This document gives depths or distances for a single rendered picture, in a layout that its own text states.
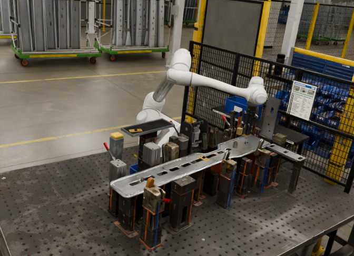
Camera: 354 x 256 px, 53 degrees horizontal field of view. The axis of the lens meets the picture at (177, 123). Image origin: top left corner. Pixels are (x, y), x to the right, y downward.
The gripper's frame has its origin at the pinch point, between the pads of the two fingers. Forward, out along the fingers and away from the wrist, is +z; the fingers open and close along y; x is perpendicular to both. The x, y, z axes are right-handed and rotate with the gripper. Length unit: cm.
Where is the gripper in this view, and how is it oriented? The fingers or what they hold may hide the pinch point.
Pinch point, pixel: (247, 130)
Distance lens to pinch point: 276.9
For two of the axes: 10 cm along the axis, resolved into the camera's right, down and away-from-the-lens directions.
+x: 7.3, -1.8, 6.6
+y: 6.7, 3.3, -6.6
